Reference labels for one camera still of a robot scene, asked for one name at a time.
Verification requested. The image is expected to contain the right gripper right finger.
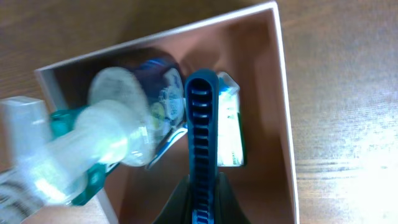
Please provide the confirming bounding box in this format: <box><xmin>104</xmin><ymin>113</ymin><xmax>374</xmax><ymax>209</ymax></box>
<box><xmin>214</xmin><ymin>172</ymin><xmax>250</xmax><ymax>224</ymax></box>

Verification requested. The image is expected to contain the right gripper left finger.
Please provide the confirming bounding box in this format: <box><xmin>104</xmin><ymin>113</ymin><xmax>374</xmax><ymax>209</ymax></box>
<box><xmin>153</xmin><ymin>175</ymin><xmax>190</xmax><ymax>224</ymax></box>

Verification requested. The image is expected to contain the green soap box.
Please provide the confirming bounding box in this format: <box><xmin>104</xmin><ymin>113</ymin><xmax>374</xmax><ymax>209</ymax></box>
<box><xmin>217</xmin><ymin>72</ymin><xmax>245</xmax><ymax>167</ymax></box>

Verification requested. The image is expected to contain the blue white toothbrush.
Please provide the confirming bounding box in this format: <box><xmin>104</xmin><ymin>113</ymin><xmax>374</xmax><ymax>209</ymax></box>
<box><xmin>145</xmin><ymin>127</ymin><xmax>188</xmax><ymax>170</ymax></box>

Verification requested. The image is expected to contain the clear spray bottle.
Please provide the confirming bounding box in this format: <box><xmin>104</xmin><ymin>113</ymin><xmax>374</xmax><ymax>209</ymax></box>
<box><xmin>1</xmin><ymin>57</ymin><xmax>185</xmax><ymax>223</ymax></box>

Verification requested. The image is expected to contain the blue disposable razor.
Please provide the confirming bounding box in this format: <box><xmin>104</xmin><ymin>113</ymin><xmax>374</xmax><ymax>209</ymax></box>
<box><xmin>185</xmin><ymin>69</ymin><xmax>219</xmax><ymax>224</ymax></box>

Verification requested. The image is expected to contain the teal mouthwash bottle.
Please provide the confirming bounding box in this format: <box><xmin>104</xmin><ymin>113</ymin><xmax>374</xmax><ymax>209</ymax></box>
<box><xmin>50</xmin><ymin>106</ymin><xmax>119</xmax><ymax>206</ymax></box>

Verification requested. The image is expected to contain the white square cardboard box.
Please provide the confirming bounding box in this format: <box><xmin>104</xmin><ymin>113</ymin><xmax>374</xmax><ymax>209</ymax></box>
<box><xmin>36</xmin><ymin>1</ymin><xmax>300</xmax><ymax>223</ymax></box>

